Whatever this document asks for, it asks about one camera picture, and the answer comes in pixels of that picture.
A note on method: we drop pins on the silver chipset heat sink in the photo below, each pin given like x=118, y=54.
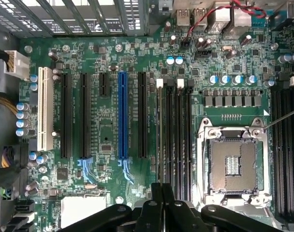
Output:
x=77, y=205

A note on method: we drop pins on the CPU socket cover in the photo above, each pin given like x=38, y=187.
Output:
x=243, y=210

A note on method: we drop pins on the white power connector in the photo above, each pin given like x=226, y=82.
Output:
x=17, y=65

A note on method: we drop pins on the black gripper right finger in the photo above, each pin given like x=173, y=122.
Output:
x=171, y=212

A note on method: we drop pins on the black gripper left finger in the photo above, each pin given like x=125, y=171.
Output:
x=156, y=212

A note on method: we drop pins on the green motherboard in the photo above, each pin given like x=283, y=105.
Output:
x=108, y=116

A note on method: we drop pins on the thin metal locking lever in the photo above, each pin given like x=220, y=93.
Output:
x=282, y=117
x=203, y=166

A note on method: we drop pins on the blue expansion slot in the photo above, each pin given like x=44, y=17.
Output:
x=123, y=116

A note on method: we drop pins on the silver port block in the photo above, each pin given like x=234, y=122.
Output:
x=241, y=19
x=200, y=17
x=219, y=18
x=183, y=17

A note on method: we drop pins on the short black expansion slot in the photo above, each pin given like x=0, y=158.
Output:
x=104, y=84

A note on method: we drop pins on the CPU socket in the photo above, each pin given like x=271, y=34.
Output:
x=234, y=164

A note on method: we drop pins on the long black expansion slot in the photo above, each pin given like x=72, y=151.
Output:
x=142, y=116
x=66, y=116
x=85, y=116

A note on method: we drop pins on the white expansion slot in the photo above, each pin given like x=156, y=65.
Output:
x=45, y=108

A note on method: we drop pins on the black main power connector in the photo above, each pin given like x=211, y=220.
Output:
x=16, y=157

